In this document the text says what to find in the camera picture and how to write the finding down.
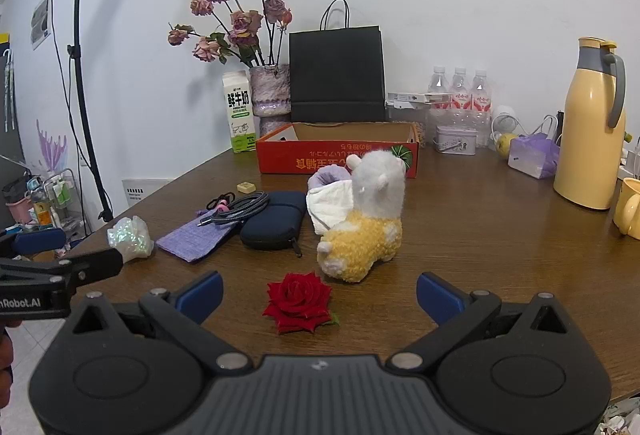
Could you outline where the purple flower wall decal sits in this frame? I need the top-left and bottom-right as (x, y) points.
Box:
(36, 119), (68, 173)

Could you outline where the yellow green apple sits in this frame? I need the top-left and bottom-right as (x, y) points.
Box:
(496, 133), (520, 158)

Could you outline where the iridescent crinkled wrap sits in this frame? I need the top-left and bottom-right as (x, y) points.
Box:
(107, 216), (154, 263)

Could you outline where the red cardboard box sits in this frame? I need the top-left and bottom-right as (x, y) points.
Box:
(256, 121), (420, 179)

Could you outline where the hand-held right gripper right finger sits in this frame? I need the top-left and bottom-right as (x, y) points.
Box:
(387, 272), (571, 375)

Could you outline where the small white fan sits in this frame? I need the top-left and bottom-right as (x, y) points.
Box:
(491, 105), (519, 136)

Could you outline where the yellow thermos jug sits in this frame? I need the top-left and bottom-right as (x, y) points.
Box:
(553, 36), (627, 210)

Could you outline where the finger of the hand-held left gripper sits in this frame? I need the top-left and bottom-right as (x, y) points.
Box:
(0, 247), (125, 288)
(0, 227), (69, 261)

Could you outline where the dried rose bouquet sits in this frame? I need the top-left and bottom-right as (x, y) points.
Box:
(167, 0), (293, 68)

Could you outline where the white cable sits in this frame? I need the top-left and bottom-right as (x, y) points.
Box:
(492, 115), (559, 146)

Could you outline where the navy zipper case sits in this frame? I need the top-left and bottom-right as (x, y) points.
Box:
(240, 191), (307, 259)

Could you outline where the yellow mug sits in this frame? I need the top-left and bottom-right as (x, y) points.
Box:
(613, 178), (640, 241)

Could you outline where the flat white box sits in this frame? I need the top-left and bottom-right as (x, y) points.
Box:
(386, 91), (453, 109)

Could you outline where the black paper bag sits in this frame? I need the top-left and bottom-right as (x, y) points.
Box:
(289, 0), (387, 122)

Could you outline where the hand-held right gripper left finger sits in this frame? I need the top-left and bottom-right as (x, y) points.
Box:
(70, 271), (253, 376)

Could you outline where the grey braided cable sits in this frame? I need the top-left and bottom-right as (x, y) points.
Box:
(197, 193), (271, 228)

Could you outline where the wall poster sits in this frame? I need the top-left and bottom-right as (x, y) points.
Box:
(30, 0), (53, 50)

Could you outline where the black light stand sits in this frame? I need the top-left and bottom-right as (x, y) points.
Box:
(66, 0), (115, 223)

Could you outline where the metal storage rack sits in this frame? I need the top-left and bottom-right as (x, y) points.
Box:
(0, 167), (83, 246)

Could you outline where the white and yellow alpaca plush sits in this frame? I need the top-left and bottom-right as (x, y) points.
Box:
(316, 149), (405, 285)

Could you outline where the purple fabric pouch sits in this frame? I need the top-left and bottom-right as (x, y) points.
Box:
(156, 210), (246, 263)

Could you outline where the milk carton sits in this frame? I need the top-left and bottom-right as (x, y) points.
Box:
(221, 70), (259, 154)

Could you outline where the purple fluffy band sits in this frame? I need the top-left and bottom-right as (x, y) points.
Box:
(307, 165), (354, 196)

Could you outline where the pink and black hair tie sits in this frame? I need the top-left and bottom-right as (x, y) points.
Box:
(206, 191), (236, 212)

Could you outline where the red rose flower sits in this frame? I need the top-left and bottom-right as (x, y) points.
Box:
(262, 272), (341, 335)

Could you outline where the grey tin box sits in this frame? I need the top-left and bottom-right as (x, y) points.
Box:
(434, 125), (477, 156)

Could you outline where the white cloth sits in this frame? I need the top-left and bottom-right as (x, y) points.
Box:
(306, 180), (357, 235)

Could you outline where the purple tissue pack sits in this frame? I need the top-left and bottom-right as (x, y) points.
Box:
(507, 133), (561, 179)

